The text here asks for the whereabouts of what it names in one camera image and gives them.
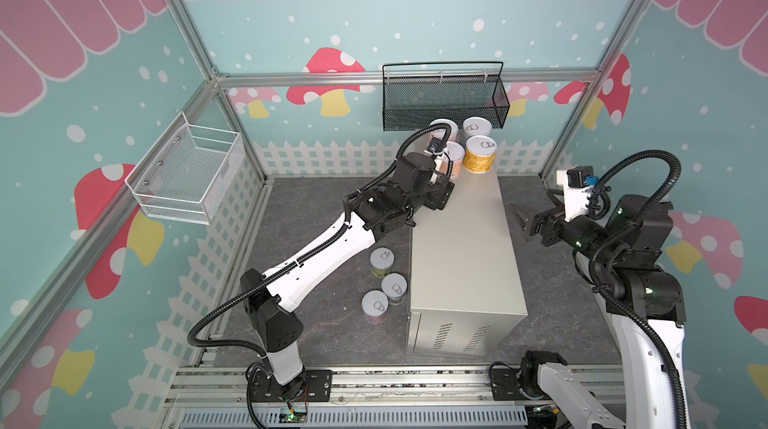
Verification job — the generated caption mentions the pink label can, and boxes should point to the pink label can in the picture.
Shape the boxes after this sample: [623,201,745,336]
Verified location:
[429,118,459,142]

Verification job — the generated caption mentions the yellow label can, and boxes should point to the yellow label can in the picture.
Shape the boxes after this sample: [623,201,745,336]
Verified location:
[463,135,498,174]

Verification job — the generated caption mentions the blue label can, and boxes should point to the blue label can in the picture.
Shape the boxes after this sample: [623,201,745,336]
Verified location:
[461,116,493,143]

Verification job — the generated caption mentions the pink front can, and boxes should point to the pink front can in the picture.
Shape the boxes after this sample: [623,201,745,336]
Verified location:
[361,290,389,324]

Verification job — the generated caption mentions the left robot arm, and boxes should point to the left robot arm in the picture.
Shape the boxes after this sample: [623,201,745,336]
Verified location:
[187,122,454,387]

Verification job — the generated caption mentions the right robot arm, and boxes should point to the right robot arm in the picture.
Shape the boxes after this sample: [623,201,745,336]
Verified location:
[511,150,691,428]

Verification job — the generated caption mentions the beige metal cabinet counter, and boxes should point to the beige metal cabinet counter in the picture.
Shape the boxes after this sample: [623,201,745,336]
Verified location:
[406,172,528,358]

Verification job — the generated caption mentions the green label can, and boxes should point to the green label can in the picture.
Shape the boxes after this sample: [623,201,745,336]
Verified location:
[369,247,395,278]

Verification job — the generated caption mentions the can beside cabinet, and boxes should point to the can beside cabinet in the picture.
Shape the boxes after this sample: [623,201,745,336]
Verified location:
[381,273,408,305]

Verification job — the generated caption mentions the green circuit board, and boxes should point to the green circuit board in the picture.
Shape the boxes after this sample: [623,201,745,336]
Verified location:
[279,408,308,424]

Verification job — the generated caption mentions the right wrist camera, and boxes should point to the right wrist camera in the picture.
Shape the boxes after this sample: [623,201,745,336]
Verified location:
[556,166,598,222]

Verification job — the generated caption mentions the black mesh wall basket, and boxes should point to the black mesh wall basket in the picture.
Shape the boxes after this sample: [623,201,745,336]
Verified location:
[381,61,510,131]

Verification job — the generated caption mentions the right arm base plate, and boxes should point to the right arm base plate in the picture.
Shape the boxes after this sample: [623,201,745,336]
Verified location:
[488,362,576,401]

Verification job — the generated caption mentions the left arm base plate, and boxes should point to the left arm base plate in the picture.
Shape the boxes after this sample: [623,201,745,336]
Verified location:
[250,369,333,404]

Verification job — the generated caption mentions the white wire wall basket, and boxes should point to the white wire wall basket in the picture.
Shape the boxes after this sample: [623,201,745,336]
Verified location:
[125,113,245,225]

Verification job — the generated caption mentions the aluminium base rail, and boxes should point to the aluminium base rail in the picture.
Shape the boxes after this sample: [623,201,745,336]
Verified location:
[157,364,667,429]

